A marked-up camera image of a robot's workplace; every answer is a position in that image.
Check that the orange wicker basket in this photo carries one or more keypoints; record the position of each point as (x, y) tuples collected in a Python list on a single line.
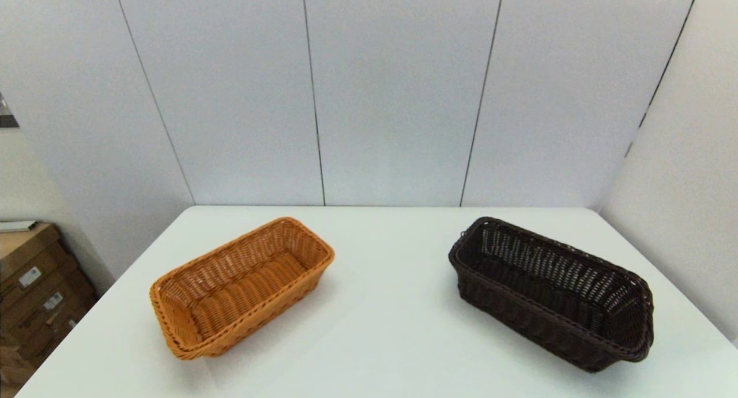
[(248, 282)]

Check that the dark brown wicker basket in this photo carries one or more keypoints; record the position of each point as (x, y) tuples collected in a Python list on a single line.
[(548, 285)]

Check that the flat grey white object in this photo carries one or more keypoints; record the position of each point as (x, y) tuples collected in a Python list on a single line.
[(16, 225)]

